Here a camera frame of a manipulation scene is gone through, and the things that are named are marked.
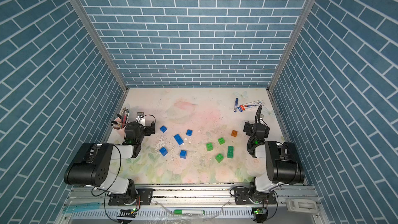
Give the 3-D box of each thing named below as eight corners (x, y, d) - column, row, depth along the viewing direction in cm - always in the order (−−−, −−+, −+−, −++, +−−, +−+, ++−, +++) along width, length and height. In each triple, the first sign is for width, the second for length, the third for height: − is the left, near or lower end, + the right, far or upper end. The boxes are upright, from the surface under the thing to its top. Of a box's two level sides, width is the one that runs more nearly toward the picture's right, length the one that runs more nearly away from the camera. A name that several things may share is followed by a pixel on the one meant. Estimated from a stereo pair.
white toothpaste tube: (240, 112, 110) (240, 110, 108) (237, 107, 113) (238, 106, 111) (264, 105, 114) (265, 103, 113) (261, 101, 117) (262, 99, 115)
